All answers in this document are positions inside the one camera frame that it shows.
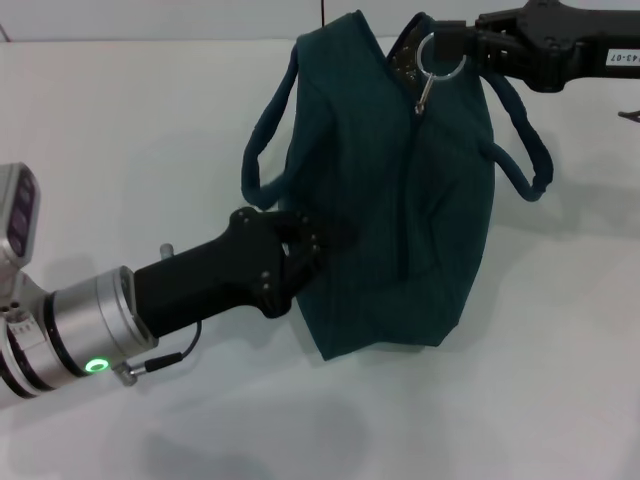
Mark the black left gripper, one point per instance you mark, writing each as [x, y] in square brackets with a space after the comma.
[220, 280]

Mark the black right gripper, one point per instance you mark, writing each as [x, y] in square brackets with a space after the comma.
[560, 50]

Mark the dark teal lunch bag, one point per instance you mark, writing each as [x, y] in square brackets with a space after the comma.
[390, 200]

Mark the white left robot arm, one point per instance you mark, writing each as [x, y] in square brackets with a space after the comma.
[65, 335]

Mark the white panel cabinet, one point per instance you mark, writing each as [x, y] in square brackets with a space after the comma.
[200, 17]

